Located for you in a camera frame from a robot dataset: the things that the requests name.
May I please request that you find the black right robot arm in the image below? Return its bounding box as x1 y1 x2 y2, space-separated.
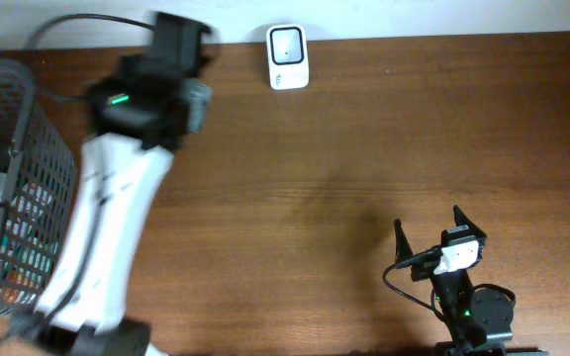
382 206 517 355

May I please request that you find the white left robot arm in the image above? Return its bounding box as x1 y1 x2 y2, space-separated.
6 12 215 355

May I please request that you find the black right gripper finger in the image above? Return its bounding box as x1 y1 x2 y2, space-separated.
394 219 414 267
453 205 477 231

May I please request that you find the green white wipes pack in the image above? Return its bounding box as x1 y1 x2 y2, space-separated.
0 173 58 272

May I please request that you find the grey plastic mesh basket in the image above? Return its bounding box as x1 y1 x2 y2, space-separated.
0 60 77 317

